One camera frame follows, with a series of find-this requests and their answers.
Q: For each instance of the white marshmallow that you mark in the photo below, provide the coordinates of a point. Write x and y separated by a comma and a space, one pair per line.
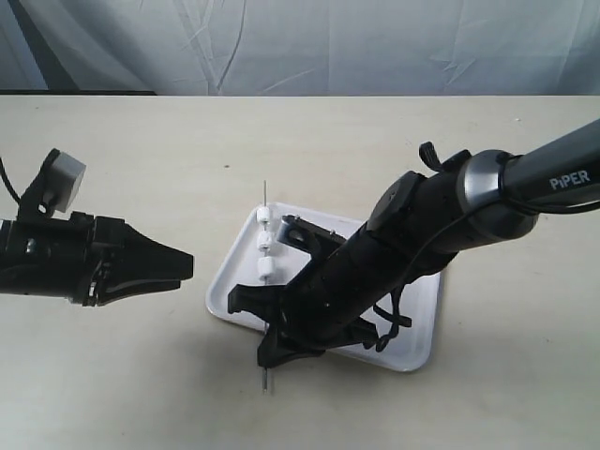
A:
263, 216
265, 241
266, 268

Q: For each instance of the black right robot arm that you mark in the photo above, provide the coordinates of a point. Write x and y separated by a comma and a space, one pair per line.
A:
474, 200

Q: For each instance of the white backdrop cloth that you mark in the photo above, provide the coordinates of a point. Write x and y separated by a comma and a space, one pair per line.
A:
301, 48

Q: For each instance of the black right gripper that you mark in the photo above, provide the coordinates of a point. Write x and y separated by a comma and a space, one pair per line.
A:
351, 297

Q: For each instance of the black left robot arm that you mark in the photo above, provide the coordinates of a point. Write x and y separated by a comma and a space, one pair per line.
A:
40, 258

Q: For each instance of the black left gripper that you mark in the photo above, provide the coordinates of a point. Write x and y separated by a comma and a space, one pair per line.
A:
118, 262

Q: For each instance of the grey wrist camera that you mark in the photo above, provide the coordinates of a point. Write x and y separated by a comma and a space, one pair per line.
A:
308, 237
54, 187

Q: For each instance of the thin metal skewer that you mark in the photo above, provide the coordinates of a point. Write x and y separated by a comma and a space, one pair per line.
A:
265, 197

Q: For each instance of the white marshmallow top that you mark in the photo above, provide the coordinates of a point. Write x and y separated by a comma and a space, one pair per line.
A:
263, 216

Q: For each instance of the white marshmallow bottom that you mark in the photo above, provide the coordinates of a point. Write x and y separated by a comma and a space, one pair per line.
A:
266, 268

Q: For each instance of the white plastic tray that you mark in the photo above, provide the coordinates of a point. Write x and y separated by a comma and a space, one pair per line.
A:
407, 352

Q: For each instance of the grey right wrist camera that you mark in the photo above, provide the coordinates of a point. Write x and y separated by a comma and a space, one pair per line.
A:
308, 237

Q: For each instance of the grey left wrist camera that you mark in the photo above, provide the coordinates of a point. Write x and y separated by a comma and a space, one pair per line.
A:
54, 187

